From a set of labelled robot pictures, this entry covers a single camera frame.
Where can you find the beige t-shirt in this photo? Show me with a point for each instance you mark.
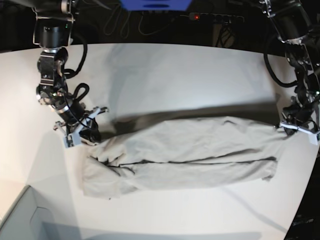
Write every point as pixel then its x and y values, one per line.
pixel 183 154

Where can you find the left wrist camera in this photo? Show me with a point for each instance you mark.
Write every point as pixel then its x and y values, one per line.
pixel 314 138

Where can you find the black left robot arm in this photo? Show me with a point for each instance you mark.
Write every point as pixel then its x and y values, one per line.
pixel 301 38

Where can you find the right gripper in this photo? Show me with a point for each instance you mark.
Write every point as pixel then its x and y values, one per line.
pixel 81 121

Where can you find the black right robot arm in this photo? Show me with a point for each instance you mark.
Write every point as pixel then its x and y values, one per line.
pixel 53 33

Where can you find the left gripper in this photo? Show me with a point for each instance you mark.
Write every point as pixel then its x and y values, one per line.
pixel 299 121

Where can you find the blue bin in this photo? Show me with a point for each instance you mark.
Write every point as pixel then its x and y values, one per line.
pixel 156 5

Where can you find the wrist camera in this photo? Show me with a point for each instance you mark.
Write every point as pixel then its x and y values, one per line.
pixel 72 140
pixel 314 138

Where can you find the black power strip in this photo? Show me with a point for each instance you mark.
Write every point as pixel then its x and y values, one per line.
pixel 214 18

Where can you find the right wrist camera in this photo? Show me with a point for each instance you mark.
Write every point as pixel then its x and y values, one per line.
pixel 72 140

